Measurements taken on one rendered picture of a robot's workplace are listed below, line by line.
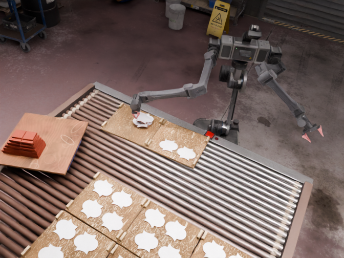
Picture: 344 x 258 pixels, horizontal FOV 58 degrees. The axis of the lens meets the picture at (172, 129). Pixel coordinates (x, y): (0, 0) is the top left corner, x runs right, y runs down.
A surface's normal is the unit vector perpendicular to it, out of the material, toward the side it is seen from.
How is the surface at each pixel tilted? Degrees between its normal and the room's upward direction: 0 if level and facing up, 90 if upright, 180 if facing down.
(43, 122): 0
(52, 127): 0
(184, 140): 0
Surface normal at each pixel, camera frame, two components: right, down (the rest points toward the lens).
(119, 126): 0.08, -0.70
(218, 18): -0.47, 0.39
